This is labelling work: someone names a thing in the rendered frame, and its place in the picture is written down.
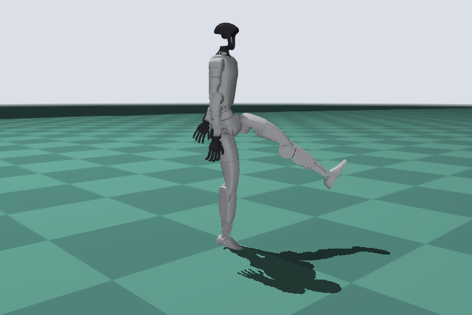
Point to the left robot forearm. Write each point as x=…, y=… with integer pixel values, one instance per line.
x=207, y=118

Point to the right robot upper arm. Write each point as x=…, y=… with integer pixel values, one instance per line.
x=216, y=67

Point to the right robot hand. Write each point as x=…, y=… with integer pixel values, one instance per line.
x=215, y=146

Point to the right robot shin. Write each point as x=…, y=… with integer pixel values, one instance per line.
x=227, y=208

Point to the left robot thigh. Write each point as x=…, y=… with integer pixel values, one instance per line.
x=265, y=129

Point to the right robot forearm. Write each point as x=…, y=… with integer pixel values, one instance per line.
x=215, y=113

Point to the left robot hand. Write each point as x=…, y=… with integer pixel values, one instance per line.
x=203, y=128

